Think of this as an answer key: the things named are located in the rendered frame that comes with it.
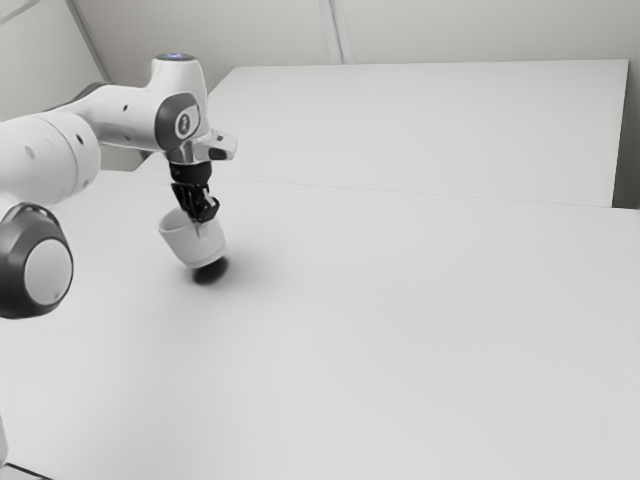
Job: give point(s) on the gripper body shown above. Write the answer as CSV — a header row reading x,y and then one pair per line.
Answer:
x,y
190,175

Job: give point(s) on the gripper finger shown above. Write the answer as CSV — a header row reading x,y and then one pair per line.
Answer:
x,y
200,205

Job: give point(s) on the white mug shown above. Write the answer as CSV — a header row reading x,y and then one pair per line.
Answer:
x,y
197,244

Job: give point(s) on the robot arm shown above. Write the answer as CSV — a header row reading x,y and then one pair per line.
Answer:
x,y
75,145

